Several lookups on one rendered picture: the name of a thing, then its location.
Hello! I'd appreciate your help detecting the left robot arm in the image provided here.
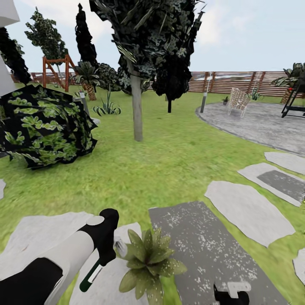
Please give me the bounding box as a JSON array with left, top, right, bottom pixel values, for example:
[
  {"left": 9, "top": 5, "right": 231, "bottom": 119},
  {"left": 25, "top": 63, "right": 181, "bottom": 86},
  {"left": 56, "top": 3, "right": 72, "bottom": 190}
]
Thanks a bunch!
[{"left": 0, "top": 209, "right": 128, "bottom": 305}]

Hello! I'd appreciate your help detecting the insectifuge atomizer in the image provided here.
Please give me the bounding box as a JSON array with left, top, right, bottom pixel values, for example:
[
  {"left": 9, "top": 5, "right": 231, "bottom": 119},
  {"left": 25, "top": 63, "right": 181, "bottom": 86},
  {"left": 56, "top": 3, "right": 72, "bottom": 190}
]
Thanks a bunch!
[{"left": 79, "top": 258, "right": 104, "bottom": 292}]

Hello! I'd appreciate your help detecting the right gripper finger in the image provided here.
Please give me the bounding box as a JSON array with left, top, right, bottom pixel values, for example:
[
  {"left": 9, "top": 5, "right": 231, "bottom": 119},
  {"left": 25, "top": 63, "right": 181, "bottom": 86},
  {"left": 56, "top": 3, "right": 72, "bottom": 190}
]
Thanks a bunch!
[{"left": 214, "top": 288, "right": 225, "bottom": 301}]

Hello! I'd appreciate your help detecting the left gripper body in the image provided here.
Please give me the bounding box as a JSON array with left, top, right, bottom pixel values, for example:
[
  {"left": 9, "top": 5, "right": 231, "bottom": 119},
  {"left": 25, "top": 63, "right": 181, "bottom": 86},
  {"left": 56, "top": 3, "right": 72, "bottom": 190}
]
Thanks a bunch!
[{"left": 97, "top": 237, "right": 116, "bottom": 265}]

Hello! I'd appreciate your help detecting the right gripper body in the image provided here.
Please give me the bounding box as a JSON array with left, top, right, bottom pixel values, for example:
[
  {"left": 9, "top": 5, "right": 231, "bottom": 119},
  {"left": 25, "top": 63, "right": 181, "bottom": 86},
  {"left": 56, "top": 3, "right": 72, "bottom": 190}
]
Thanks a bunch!
[{"left": 218, "top": 291, "right": 249, "bottom": 305}]

